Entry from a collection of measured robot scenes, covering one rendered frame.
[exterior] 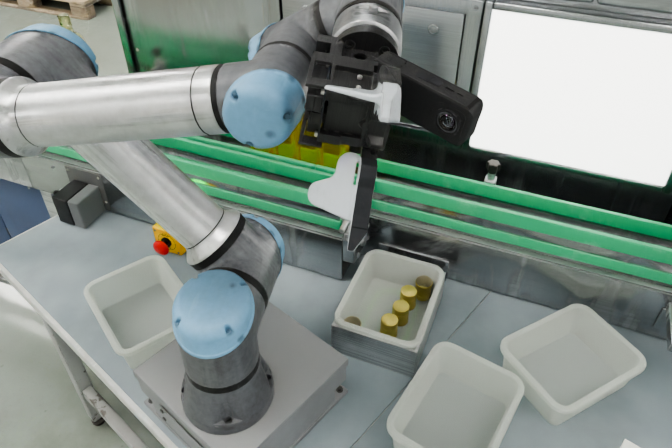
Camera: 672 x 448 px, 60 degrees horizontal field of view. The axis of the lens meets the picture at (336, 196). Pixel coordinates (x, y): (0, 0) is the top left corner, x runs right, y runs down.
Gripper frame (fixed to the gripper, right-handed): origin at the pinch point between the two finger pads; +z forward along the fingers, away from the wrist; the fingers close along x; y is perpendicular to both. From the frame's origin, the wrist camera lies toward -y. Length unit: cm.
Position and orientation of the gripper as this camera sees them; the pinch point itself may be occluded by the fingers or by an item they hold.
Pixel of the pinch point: (374, 197)
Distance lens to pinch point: 46.6
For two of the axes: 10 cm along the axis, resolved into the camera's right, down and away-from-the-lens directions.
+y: -9.8, -1.7, -0.3
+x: 1.4, -6.8, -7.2
